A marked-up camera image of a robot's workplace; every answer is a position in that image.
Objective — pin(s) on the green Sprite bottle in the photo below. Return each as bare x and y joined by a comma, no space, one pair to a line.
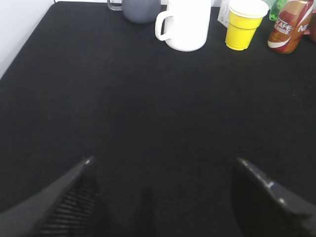
276,8

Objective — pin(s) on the black tablecloth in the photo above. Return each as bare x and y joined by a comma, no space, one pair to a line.
164,126

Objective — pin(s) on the clear glass cup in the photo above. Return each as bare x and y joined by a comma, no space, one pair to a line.
114,7

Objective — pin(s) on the yellow plastic cup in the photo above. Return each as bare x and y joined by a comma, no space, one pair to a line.
245,16

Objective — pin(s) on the brown Nescafe coffee can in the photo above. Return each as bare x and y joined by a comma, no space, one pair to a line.
292,21

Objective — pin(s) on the grey ceramic mug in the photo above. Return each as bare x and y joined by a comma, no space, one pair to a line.
141,11

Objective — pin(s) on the white ceramic mug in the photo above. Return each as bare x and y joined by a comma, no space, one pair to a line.
184,24

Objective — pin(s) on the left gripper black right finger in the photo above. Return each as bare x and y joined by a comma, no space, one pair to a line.
264,208

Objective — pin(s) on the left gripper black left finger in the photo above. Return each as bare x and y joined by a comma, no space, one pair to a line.
65,208

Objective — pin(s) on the white paper cup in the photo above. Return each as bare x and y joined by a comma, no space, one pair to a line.
223,16

